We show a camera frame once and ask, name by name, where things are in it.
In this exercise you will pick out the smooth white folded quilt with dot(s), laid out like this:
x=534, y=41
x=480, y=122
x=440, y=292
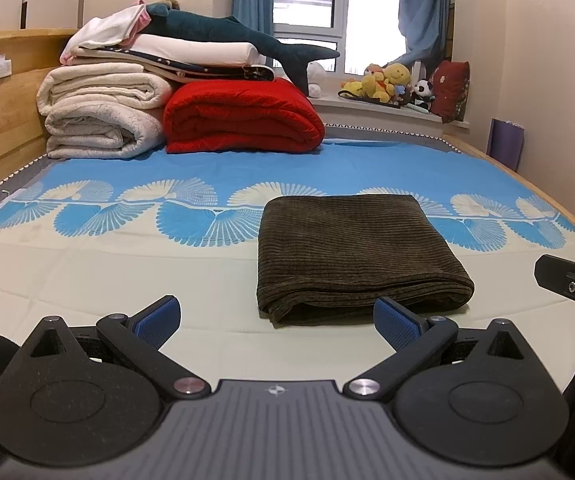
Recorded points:
x=97, y=85

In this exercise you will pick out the white and pink cloth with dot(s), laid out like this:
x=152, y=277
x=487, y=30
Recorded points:
x=104, y=27

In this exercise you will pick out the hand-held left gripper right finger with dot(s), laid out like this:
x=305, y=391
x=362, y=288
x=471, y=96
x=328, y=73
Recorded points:
x=395, y=322

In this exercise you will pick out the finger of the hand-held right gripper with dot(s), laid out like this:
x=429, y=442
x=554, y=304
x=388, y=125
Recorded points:
x=557, y=275

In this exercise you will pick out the yellow bear plush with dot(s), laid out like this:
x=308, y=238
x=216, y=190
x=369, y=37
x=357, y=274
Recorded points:
x=376, y=85

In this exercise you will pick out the panda plush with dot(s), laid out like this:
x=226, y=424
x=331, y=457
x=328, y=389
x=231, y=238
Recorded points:
x=423, y=92

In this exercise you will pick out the purple folder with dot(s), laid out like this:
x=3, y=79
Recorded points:
x=505, y=145

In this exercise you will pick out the red cushion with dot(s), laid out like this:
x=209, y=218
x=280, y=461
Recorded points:
x=450, y=90

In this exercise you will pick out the white folded duvet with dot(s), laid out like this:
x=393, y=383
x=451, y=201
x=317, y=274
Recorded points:
x=202, y=50

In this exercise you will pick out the white window sill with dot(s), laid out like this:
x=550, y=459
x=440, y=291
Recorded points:
x=367, y=112

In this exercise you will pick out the small yellow plush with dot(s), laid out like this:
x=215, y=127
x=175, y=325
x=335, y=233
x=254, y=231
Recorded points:
x=351, y=87

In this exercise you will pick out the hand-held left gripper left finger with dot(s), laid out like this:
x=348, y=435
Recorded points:
x=160, y=322

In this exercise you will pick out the textured white folded quilt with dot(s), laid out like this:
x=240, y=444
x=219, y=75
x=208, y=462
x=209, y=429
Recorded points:
x=97, y=135

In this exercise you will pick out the dark blue shark plush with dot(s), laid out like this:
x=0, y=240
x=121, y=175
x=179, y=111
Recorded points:
x=217, y=30

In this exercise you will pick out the yellow smiley plush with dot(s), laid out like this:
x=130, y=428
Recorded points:
x=398, y=74

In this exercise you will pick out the brown plush toy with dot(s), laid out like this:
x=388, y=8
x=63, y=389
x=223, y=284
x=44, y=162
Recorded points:
x=170, y=2

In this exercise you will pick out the white framed window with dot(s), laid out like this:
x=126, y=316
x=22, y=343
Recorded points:
x=337, y=0

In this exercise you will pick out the white plush toy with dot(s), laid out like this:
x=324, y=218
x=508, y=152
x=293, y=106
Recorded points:
x=316, y=80

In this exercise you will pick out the blue and cream bed sheet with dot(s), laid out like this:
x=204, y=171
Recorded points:
x=117, y=270

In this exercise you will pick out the red folded blanket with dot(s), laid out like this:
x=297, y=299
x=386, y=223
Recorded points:
x=242, y=115

